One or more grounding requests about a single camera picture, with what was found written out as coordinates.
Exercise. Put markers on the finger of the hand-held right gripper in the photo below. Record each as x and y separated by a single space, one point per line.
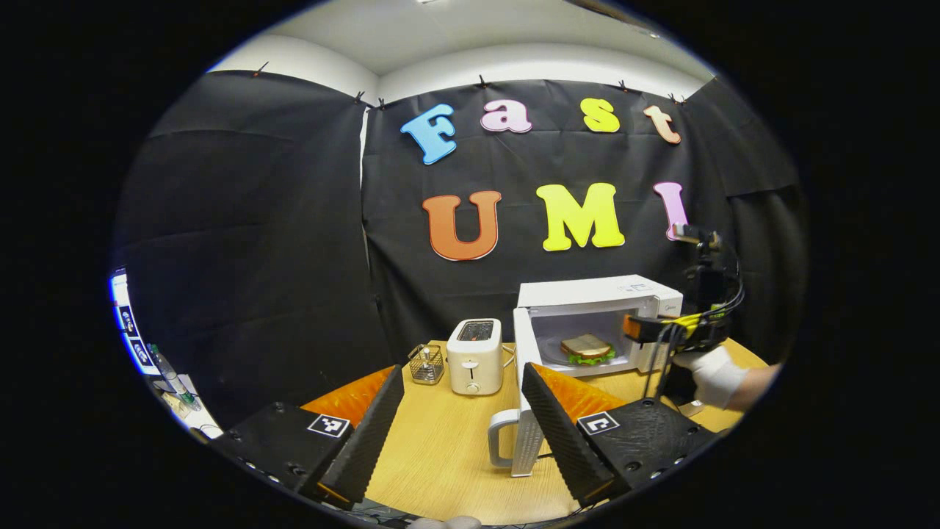
653 329

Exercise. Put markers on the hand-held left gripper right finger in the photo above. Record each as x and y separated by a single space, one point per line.
562 444

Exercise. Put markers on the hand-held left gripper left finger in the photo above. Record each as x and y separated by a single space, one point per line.
367 441

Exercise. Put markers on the sandwich with lettuce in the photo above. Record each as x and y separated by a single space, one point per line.
586 347

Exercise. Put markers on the white microwave oven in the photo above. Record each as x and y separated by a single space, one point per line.
587 290

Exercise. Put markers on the white toaster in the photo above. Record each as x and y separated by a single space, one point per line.
474 360

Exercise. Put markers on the white side desk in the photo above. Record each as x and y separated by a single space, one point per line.
198 422

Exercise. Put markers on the clear plastic bottle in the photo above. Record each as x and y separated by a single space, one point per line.
170 375

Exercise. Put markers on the black backdrop cloth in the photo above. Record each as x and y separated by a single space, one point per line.
257 242

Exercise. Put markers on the computer monitor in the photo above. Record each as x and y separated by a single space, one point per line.
128 323

